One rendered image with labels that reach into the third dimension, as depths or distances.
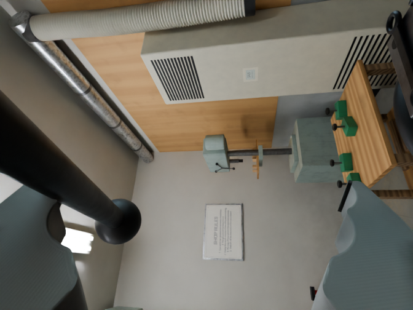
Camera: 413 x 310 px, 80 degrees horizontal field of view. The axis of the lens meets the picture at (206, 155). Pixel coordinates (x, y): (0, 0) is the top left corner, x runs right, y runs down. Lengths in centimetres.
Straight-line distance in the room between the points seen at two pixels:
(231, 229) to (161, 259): 88
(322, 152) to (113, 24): 185
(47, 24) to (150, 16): 68
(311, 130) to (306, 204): 104
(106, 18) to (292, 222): 260
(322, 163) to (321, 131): 30
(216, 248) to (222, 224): 28
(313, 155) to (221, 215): 133
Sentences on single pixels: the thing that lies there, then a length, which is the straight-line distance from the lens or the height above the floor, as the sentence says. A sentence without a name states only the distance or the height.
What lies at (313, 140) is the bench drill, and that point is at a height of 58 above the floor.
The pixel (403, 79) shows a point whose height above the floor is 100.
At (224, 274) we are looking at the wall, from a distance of 302.
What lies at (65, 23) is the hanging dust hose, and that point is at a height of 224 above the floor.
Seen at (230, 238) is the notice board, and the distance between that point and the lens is 302.
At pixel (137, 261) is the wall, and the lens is 329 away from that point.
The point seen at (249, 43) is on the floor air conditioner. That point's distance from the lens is 161.
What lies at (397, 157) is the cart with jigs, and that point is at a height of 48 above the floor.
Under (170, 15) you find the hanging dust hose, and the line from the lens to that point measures 166.
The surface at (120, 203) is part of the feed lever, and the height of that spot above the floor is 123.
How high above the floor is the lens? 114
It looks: 10 degrees up
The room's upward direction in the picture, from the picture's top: 92 degrees counter-clockwise
